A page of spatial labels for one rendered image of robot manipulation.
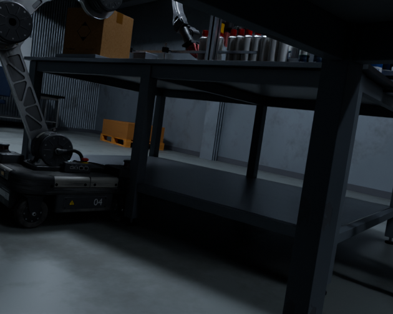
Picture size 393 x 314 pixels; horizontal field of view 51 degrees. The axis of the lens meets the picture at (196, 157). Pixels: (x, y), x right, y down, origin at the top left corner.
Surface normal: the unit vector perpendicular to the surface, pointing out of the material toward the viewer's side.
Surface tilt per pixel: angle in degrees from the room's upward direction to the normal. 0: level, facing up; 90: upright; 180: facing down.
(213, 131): 90
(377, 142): 90
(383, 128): 90
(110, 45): 90
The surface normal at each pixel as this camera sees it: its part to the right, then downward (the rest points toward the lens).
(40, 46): 0.66, 0.15
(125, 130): -0.78, -0.06
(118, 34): 0.85, 0.15
